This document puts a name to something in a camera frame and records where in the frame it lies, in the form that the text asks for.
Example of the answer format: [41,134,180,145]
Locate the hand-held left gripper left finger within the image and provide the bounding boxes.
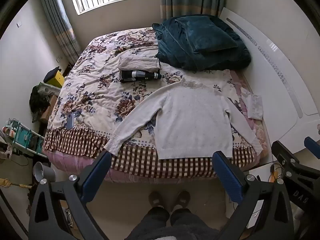
[28,151,112,240]

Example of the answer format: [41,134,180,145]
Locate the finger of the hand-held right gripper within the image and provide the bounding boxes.
[304,136,320,159]
[271,141,320,182]

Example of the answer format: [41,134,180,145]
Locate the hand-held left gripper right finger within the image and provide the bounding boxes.
[212,151,294,240]

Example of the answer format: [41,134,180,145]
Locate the white knit sweater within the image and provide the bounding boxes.
[104,76,263,160]

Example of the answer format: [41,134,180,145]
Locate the bed with pink sheet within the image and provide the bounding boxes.
[41,27,269,183]

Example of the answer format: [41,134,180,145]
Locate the grey cup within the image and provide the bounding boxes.
[33,162,56,183]

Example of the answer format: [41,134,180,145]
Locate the brown slipper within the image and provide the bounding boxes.
[172,191,191,210]
[148,192,164,208]

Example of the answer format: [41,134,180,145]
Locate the small white cloth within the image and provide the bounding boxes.
[246,94,264,120]

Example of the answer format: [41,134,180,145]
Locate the person's legs in dark pants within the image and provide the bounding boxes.
[129,206,219,240]

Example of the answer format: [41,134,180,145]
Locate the white headboard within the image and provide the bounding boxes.
[219,7,320,153]

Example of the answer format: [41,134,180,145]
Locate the yellow wrapped stick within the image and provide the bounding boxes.
[0,178,32,190]

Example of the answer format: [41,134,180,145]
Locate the cardboard box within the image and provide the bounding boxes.
[39,95,59,123]

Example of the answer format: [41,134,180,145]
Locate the teal storage cart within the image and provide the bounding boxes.
[0,117,48,158]

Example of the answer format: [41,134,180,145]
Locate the black cloth heap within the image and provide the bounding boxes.
[29,85,50,117]

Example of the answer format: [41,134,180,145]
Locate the yellow box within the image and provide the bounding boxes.
[47,70,64,88]

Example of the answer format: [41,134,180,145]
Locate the folded black striped garment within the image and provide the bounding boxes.
[119,70,162,83]

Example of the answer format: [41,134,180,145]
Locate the black cap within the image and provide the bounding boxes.
[43,66,60,83]

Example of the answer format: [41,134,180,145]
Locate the folded beige garment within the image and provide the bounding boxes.
[118,56,161,72]

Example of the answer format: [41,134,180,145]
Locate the teal plush blanket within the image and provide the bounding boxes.
[152,14,252,71]

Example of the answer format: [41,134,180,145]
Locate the teal plush pillow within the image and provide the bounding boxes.
[174,16,238,53]

